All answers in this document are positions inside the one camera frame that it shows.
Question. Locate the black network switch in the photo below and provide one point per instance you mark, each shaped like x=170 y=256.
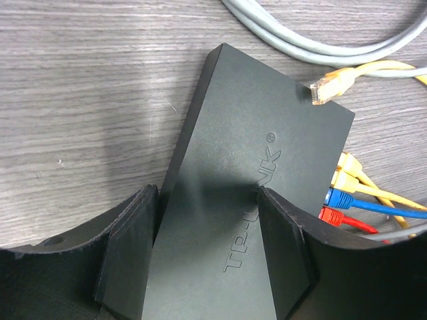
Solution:
x=247 y=126

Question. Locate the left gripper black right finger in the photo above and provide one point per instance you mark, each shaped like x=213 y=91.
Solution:
x=318 y=271

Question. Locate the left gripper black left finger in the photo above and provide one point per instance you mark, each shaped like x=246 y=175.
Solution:
x=97 y=270

